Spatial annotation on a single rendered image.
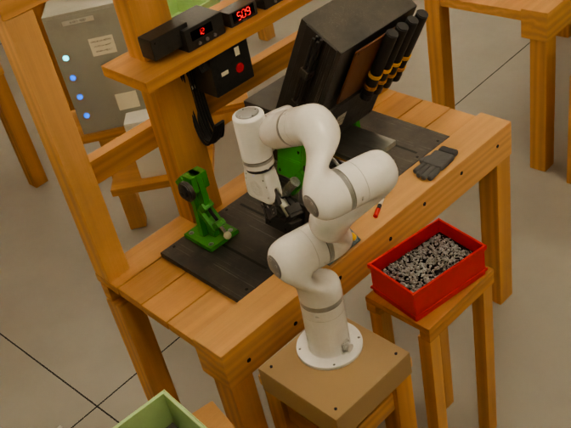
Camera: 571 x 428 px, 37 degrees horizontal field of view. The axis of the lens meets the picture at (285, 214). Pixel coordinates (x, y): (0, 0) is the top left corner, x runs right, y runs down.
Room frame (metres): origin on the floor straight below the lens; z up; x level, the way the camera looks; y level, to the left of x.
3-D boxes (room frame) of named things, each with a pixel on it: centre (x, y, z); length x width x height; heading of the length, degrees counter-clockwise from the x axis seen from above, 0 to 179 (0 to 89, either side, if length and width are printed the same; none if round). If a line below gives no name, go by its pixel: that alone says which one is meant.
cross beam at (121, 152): (2.80, 0.11, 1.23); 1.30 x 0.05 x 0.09; 127
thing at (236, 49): (2.61, 0.10, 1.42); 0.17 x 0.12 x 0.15; 127
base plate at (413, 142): (2.51, -0.11, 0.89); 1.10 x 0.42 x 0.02; 127
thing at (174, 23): (2.51, 0.25, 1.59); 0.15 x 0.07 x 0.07; 127
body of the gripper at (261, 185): (1.89, 0.04, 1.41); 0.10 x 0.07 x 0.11; 37
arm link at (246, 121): (1.90, 0.04, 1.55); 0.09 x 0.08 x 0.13; 117
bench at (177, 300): (2.51, -0.11, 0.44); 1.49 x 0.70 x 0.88; 127
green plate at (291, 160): (2.42, -0.09, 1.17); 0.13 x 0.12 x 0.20; 127
